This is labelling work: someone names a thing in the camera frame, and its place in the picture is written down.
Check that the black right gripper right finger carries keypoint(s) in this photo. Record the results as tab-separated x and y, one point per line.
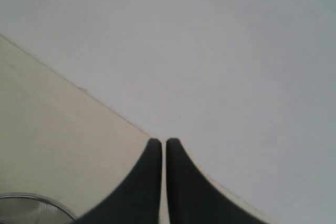
191	198

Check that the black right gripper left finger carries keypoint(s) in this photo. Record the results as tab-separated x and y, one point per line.
137	197

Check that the steel mesh strainer basket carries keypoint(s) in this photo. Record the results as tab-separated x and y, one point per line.
32	208

